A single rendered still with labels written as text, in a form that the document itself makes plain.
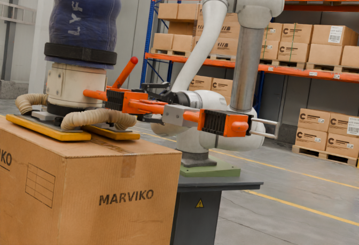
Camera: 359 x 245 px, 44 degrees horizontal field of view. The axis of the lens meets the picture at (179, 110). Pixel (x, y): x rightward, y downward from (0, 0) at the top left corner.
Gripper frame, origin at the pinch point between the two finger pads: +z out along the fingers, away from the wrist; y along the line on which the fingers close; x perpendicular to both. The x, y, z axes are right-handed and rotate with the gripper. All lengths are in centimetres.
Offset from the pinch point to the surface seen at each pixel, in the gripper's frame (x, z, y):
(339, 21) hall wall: 317, -825, -159
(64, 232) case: -4.1, 19.6, 32.9
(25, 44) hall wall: 989, -481, -26
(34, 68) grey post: 343, -159, 7
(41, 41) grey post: 341, -163, -22
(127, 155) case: -4.6, 2.8, 14.1
